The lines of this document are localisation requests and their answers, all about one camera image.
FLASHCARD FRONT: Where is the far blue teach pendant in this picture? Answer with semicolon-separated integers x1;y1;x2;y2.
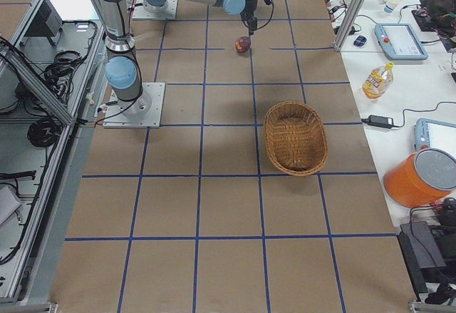
374;24;428;61

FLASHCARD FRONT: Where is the orange bucket with grey lid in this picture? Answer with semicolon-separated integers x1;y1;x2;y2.
383;148;455;208

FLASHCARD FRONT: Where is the aluminium frame post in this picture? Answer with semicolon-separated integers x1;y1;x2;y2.
333;0;378;52

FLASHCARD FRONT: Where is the paper cup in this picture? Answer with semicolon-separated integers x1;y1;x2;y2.
383;0;400;14

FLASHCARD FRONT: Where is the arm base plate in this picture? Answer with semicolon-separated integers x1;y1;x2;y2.
102;83;166;128
133;0;178;21

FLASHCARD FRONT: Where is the near blue teach pendant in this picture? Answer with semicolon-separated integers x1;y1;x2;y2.
414;118;455;157

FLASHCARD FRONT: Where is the black power adapter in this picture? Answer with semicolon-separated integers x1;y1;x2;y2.
361;115;395;129

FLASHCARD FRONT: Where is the coiled black cable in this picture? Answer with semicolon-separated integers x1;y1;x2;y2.
27;117;62;148

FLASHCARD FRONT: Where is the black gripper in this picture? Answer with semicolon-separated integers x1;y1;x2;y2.
240;11;258;36

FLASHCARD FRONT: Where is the dark red apple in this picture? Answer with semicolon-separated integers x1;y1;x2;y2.
234;36;251;53

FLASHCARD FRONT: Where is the orange juice bottle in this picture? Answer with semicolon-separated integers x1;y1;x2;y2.
362;61;395;99

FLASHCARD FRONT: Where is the woven wicker basket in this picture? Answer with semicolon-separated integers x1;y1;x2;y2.
264;101;328;176

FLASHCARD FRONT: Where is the blue teach pendant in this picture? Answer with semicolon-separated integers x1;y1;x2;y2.
374;24;428;61
414;118;455;157

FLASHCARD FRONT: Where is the dark blue computer mouse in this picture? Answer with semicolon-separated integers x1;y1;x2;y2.
353;35;367;48

